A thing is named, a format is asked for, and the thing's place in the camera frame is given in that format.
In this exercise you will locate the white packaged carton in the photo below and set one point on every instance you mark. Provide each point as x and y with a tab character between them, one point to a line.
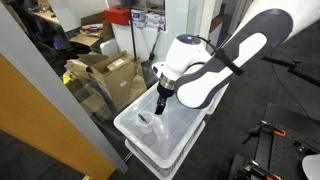
155	20

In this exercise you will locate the grey metal door frame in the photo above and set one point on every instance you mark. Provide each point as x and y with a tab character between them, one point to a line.
50	83

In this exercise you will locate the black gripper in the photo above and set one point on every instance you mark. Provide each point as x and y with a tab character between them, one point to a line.
165	91

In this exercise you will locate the black breadboard table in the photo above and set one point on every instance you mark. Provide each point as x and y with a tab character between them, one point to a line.
286	150

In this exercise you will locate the black vertical pole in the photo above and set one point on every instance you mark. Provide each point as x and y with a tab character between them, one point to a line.
133	40

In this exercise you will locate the large open cardboard box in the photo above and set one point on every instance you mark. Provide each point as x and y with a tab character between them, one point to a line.
116	83

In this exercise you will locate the teal marker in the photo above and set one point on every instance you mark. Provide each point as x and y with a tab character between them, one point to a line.
142	118

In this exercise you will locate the flattened cardboard pile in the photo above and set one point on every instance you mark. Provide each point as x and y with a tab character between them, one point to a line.
78	68

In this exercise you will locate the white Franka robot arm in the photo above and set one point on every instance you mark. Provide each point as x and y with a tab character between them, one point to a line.
206	83

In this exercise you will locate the translucent white plastic bin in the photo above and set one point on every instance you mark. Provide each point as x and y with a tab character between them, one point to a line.
218	100
180	126

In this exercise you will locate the clear plastic cup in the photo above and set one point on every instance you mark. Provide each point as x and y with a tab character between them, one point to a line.
146	127

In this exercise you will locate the low brown cardboard box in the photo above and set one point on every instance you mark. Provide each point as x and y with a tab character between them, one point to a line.
93	101

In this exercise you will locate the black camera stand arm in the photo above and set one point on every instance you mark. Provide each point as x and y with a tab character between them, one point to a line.
300	71

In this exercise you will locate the red metal box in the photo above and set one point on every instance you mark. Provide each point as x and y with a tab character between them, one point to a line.
116	15

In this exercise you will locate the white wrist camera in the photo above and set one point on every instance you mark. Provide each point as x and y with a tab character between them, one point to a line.
158	68

